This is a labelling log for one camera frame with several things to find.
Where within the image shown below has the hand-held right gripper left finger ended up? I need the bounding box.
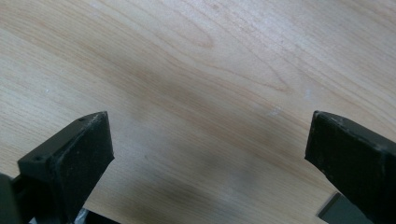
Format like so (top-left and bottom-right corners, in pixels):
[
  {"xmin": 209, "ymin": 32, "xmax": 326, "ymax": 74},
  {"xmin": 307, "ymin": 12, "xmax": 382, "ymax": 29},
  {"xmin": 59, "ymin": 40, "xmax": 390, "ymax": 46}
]
[{"xmin": 11, "ymin": 110, "xmax": 115, "ymax": 224}]

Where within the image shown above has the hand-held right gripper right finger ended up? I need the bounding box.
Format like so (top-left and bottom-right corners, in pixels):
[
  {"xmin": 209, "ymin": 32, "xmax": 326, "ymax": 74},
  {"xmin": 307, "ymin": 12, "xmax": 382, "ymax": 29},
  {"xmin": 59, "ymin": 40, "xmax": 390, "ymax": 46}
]
[{"xmin": 304, "ymin": 110, "xmax": 396, "ymax": 224}]

